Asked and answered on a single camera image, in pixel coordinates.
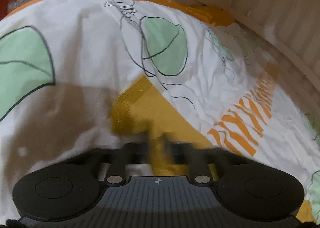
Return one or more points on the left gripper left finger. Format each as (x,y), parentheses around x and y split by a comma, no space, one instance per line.
(118,159)

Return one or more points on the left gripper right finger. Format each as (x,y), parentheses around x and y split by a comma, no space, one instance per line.
(205,166)

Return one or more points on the mustard yellow knit garment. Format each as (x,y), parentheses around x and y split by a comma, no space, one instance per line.
(264,125)

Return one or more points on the white leaf-pattern bed cover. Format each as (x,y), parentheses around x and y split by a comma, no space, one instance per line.
(64,63)

